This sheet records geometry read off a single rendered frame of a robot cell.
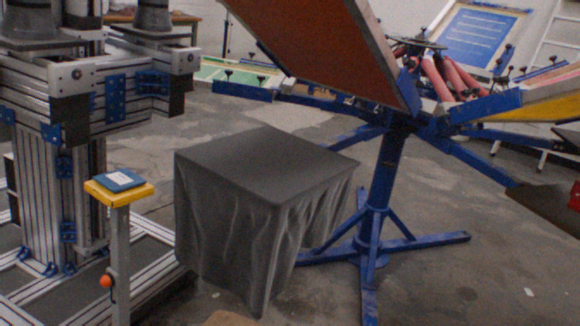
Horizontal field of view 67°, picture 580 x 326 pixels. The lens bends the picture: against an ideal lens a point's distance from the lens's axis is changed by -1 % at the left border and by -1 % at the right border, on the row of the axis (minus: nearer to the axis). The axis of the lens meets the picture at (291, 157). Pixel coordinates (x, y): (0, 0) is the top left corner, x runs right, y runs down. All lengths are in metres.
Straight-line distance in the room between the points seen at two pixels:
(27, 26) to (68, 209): 0.82
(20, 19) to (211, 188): 0.72
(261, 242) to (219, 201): 0.19
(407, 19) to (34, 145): 4.86
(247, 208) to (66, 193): 0.90
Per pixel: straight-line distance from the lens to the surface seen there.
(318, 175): 1.43
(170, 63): 1.75
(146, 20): 1.80
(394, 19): 6.03
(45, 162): 1.92
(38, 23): 1.48
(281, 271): 1.46
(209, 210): 1.43
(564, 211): 1.72
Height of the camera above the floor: 1.54
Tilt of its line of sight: 23 degrees down
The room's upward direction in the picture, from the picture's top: 9 degrees clockwise
